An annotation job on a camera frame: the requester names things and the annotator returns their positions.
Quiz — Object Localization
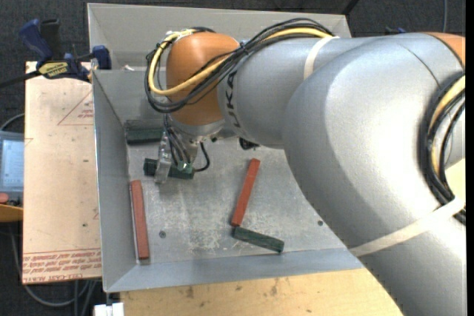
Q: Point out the grey metal bin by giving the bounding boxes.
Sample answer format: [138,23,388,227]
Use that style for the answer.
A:
[87,2,366,294]

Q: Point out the red-brown flat block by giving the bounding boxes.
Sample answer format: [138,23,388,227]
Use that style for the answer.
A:
[230,158,261,228]
[129,179,151,261]

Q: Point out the dark green flat block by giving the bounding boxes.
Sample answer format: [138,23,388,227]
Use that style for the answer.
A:
[124,118,166,146]
[232,226,286,254]
[143,157,196,181]

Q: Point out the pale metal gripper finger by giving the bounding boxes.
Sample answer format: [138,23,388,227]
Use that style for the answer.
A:
[153,167,170,185]
[158,154,173,175]

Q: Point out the brown cardboard board red print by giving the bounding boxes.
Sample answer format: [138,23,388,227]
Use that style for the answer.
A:
[21,61,103,286]

